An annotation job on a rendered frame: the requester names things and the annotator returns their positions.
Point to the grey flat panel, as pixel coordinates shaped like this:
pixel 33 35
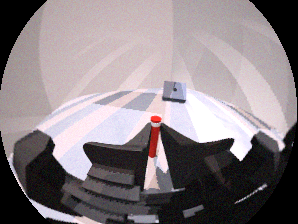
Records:
pixel 174 91

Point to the dark red cylinder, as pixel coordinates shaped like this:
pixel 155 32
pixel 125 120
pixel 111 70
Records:
pixel 154 134

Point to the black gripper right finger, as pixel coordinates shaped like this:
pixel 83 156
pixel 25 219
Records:
pixel 184 155

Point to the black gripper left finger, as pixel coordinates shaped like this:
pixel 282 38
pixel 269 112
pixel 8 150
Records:
pixel 132 155

